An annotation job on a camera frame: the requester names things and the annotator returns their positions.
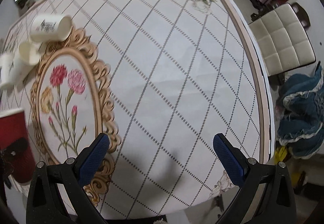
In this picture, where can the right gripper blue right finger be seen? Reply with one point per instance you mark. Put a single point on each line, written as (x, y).
(232, 159)

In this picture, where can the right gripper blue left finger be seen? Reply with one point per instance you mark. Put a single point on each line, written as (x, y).
(90, 158)

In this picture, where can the white paper cup left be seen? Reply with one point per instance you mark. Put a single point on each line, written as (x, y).
(13, 70)

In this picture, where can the white paper cup middle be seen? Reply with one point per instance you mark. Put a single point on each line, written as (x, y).
(28, 53)

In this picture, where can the yellow object on chair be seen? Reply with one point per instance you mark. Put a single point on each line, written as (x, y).
(280, 154)

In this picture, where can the blue denim clothes pile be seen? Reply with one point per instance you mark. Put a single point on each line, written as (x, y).
(301, 127)

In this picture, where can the floral diamond pattern tablecloth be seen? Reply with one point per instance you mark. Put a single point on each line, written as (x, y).
(161, 78)

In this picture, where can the white padded chair right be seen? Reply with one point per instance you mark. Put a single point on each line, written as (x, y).
(283, 41)

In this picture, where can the silver black carton box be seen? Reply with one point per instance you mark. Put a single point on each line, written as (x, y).
(23, 5)

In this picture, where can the dark wooden chair by door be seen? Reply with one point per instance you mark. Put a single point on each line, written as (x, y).
(302, 15)

